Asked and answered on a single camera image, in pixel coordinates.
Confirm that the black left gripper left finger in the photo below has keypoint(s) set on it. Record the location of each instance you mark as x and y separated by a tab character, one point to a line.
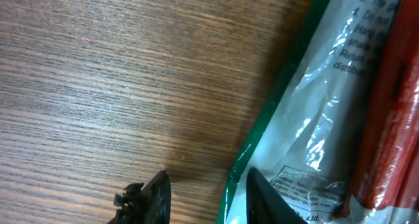
141	203

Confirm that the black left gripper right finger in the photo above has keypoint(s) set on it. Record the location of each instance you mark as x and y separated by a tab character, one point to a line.
264	205

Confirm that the green packaged goods bag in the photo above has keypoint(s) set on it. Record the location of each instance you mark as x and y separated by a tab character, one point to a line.
306	136

